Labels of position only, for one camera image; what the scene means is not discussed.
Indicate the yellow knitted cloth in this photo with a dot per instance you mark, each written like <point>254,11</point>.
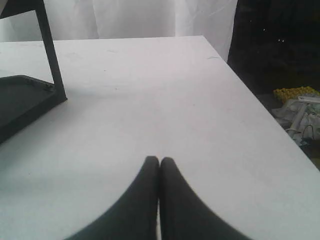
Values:
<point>285,94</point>

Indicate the white backdrop curtain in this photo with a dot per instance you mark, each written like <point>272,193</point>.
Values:
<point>115,19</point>

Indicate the black metal shelf rack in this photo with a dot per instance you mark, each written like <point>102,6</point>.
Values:
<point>24,99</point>

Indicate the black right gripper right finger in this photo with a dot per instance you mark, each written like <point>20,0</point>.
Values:
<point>183,215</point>

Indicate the white clutter pile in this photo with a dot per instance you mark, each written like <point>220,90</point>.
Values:
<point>302,114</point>

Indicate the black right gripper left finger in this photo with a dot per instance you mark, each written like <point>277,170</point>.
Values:
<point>134,215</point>

